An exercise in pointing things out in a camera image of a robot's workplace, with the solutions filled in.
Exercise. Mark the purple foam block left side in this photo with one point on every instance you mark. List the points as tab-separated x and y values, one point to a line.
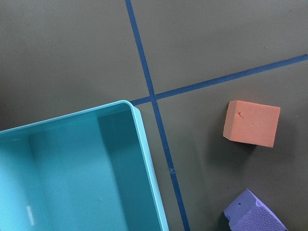
248	213

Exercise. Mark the orange foam block left side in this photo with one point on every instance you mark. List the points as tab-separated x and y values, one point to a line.
251	123

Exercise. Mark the teal plastic bin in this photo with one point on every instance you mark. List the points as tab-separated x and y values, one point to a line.
86	171

